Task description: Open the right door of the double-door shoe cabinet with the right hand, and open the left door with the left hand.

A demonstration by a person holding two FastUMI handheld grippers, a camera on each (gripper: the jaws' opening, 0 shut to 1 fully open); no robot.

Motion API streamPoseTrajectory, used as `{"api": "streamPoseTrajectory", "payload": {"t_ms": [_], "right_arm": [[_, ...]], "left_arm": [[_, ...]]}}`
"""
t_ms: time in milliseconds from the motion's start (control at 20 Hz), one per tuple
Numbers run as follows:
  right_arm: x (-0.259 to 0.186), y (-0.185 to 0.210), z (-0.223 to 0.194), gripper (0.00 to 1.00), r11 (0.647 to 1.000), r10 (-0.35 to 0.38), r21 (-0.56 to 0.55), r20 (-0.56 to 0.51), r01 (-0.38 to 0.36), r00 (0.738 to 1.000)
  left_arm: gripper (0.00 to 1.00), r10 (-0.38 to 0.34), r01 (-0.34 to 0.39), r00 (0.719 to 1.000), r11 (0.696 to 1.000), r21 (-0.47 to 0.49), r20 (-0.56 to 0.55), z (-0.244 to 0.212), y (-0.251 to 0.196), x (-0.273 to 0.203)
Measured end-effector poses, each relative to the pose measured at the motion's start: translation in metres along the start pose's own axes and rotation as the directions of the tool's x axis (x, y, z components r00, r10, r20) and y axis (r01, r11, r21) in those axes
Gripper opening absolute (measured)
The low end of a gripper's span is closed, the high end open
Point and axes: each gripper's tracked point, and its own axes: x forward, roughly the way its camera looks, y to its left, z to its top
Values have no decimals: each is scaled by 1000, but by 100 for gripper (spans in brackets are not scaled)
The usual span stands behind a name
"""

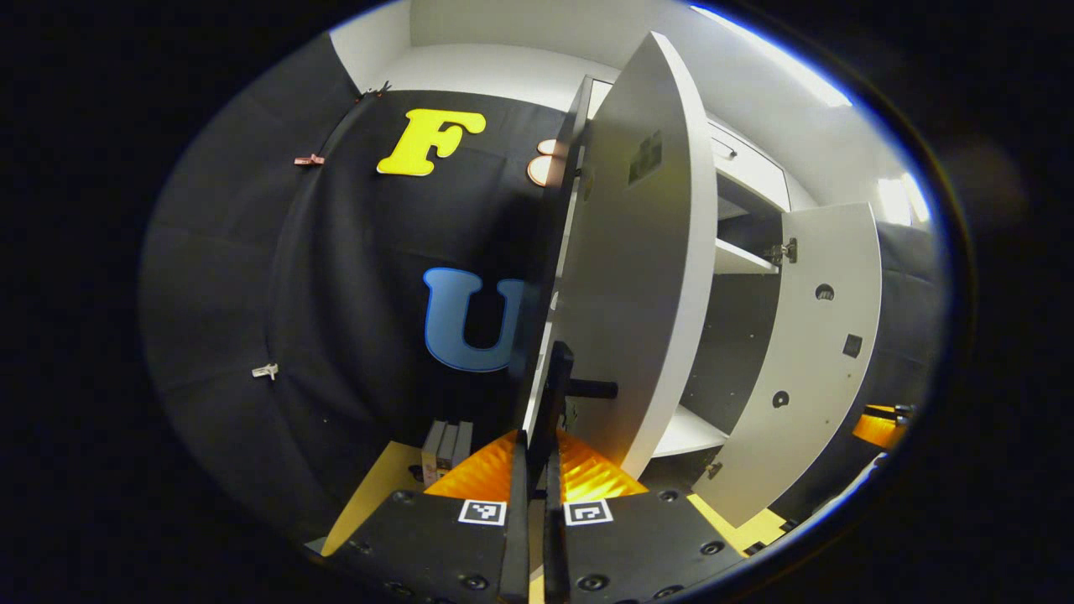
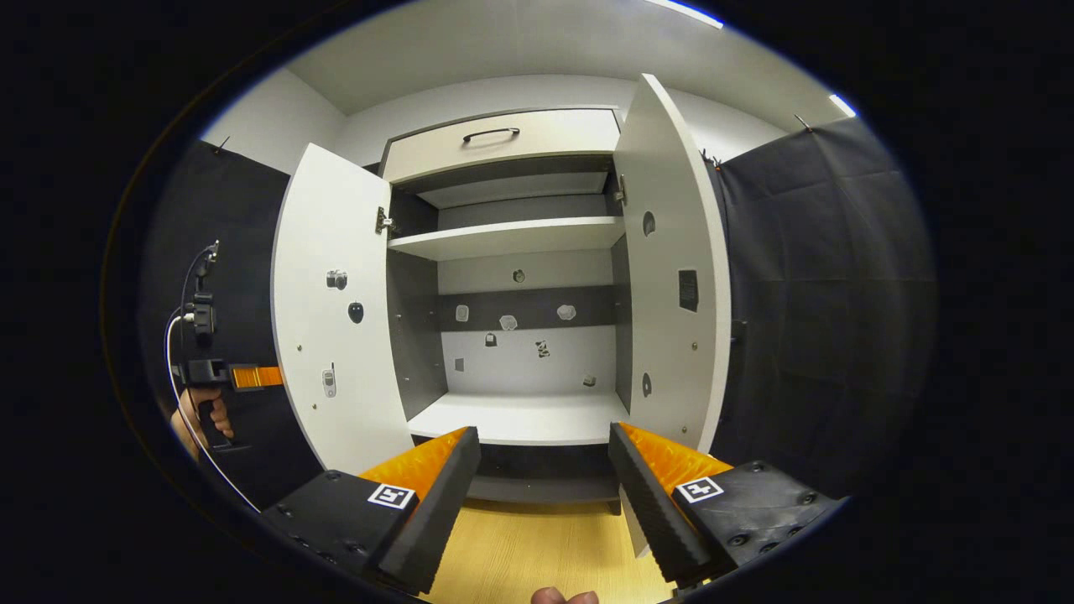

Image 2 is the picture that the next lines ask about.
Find grey cabinet drawer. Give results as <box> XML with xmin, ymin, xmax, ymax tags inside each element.
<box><xmin>382</xmin><ymin>109</ymin><xmax>623</xmax><ymax>184</ymax></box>

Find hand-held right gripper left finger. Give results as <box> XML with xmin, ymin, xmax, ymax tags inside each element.
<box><xmin>260</xmin><ymin>426</ymin><xmax>482</xmax><ymax>596</ymax></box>

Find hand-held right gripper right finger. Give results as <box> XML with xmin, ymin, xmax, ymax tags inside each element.
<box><xmin>608</xmin><ymin>422</ymin><xmax>844</xmax><ymax>588</ymax></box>

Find white cabinet shelf board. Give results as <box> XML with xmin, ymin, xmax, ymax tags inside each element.
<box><xmin>407</xmin><ymin>390</ymin><xmax>630</xmax><ymax>446</ymax></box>
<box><xmin>388</xmin><ymin>216</ymin><xmax>627</xmax><ymax>262</ymax></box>

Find cabinet door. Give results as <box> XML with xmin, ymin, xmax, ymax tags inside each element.
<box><xmin>270</xmin><ymin>143</ymin><xmax>416</xmax><ymax>475</ymax></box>
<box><xmin>613</xmin><ymin>73</ymin><xmax>733</xmax><ymax>559</ymax></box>

